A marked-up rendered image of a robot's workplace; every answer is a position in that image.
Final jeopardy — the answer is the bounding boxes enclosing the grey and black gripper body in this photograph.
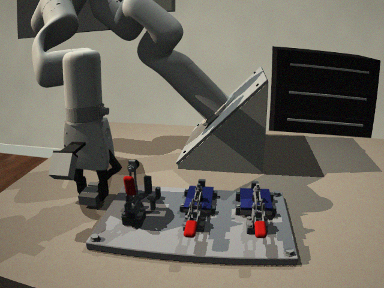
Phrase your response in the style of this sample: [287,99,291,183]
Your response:
[63,117,115,170]

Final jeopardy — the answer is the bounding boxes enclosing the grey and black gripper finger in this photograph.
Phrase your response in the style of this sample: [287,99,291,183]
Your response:
[74,169,87,194]
[96,150,122,201]

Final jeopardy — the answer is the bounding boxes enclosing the blue rectangular block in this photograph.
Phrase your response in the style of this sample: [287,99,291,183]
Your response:
[184,186,214,213]
[240,188,272,215]

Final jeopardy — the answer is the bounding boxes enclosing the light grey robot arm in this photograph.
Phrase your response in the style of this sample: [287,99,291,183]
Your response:
[31,0,235,181]

